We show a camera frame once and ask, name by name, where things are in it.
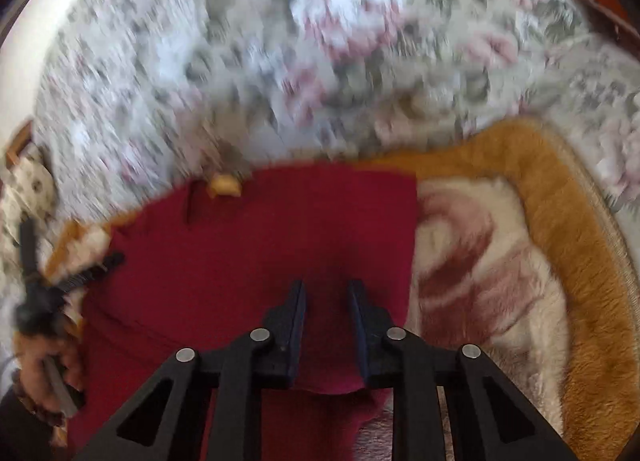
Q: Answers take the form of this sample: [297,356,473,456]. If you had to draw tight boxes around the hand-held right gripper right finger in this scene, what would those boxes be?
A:
[348,279,573,461]

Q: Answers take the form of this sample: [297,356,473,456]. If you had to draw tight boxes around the person's left forearm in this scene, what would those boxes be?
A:
[0,386,58,461]

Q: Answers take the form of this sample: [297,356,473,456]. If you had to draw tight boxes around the person's left hand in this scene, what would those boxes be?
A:
[12,328,87,414]

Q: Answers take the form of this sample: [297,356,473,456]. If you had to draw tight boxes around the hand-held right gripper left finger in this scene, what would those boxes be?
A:
[75,280,307,461]

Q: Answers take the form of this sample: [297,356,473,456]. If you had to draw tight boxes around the orange and white plush blanket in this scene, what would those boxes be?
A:
[42,118,640,461]

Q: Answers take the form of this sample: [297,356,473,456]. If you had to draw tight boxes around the cream patterned pillow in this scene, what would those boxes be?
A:
[0,143,60,244]

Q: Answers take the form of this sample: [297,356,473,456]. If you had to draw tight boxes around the wooden chair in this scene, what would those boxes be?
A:
[6,120,37,162]

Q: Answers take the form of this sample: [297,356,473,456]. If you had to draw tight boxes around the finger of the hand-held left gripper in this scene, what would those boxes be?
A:
[19,217,42,289]
[52,251,126,292]

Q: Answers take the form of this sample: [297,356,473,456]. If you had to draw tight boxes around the red pants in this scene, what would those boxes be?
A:
[67,163,422,461]

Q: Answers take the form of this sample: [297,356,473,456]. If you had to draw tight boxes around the floral bed sheet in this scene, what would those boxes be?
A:
[0,0,640,292]

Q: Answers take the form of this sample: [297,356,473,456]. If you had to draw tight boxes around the brown bead bracelet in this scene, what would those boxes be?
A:
[11,368,67,431]

